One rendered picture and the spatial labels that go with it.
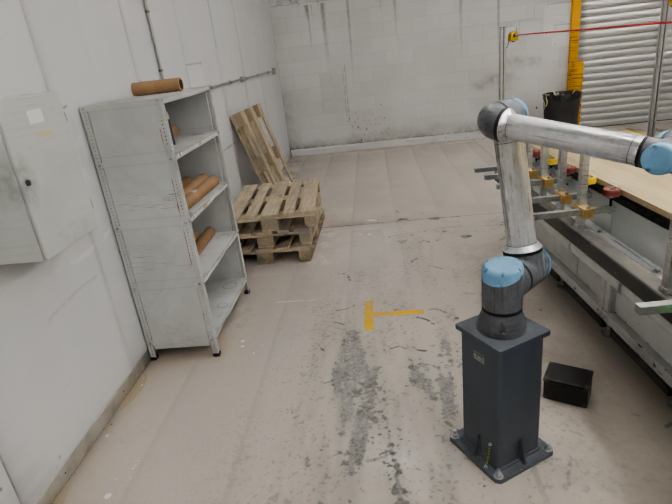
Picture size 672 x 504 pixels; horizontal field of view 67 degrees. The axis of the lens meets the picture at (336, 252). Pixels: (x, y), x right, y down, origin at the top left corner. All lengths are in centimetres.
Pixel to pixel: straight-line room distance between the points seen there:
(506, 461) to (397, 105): 738
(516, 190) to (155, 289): 211
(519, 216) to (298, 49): 735
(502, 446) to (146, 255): 211
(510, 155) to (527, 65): 740
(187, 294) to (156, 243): 35
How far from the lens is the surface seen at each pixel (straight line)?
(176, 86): 335
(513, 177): 202
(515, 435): 230
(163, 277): 313
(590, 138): 174
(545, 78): 948
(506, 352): 199
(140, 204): 301
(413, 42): 902
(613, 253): 259
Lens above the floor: 168
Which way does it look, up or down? 22 degrees down
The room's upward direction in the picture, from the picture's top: 7 degrees counter-clockwise
